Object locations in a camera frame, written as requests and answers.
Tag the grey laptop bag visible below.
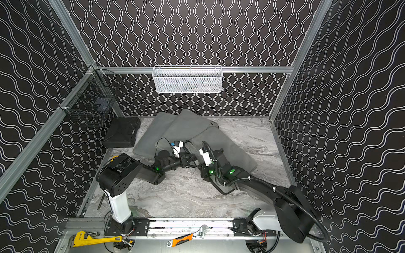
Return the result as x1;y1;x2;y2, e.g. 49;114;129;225
184;126;258;172
162;110;219;154
133;112;177;159

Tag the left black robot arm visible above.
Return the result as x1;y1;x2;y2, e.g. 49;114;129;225
96;150;197;225

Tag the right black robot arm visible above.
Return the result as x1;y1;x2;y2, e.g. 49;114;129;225
199;148;330;243

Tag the black plastic tool case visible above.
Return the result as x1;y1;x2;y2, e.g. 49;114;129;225
102;118;141;148

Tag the orange adjustable wrench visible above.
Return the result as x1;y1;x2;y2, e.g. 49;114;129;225
166;225;210;248

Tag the black hex key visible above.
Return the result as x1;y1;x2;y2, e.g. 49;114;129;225
97;195;105;210

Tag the yellow pipe wrench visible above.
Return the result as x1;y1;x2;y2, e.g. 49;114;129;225
69;231;123;248

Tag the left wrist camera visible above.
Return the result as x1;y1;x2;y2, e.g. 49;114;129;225
171;141;184;158

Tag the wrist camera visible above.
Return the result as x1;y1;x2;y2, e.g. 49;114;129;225
199;148;213;167
171;141;184;158

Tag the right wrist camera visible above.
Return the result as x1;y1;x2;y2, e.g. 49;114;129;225
199;148;213;167

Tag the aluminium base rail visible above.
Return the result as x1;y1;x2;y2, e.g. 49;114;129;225
104;215;287;239

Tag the white wire mesh basket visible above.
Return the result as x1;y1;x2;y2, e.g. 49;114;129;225
152;65;224;93

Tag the black wire basket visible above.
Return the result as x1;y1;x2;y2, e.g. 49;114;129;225
61;66;124;128

